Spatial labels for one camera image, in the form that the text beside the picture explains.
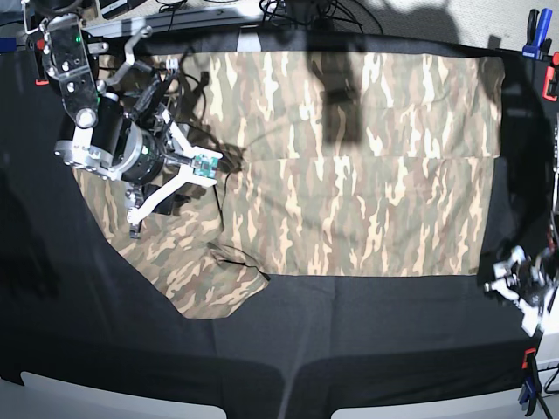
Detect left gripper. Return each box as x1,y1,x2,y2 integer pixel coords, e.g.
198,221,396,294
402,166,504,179
493,246,558,310

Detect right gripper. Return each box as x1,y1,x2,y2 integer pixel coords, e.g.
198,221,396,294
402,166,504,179
139,121,223,216

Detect camouflage t-shirt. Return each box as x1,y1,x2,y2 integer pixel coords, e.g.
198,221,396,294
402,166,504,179
74,52,505,319

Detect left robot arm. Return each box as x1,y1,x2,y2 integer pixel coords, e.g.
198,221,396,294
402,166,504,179
493,124,558,314

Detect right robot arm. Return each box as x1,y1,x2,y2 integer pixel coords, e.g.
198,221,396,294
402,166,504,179
21,1,223,224

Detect orange clamp bottom right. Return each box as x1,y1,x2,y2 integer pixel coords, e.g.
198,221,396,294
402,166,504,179
518,348,542,417

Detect orange clamp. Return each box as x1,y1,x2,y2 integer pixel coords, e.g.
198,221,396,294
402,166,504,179
518,348,542,417
542,52,559,102
32,38,49,86

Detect white tape patch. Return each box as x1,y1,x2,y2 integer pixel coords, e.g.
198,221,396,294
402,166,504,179
236,32,262,52

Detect orange clamp top left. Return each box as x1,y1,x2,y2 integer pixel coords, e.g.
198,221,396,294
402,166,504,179
32,38,49,86

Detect black table cloth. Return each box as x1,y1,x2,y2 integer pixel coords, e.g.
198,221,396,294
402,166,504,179
1,36,556,418

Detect orange clamp top right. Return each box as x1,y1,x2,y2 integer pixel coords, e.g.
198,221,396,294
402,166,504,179
542,52,559,102

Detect blue clamp top right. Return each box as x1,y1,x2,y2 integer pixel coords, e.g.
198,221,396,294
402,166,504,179
521,8,553,60

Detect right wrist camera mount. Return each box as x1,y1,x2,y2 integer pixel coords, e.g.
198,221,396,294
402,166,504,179
121,105,223,239

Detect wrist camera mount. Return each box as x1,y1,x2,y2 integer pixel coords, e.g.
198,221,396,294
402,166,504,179
121,105,223,239
484,246,558,337

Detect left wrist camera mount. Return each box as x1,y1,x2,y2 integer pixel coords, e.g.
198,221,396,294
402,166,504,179
484,246,558,337

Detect black cables on desk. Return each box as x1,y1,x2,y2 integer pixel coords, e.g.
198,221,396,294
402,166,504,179
257,0,385,36

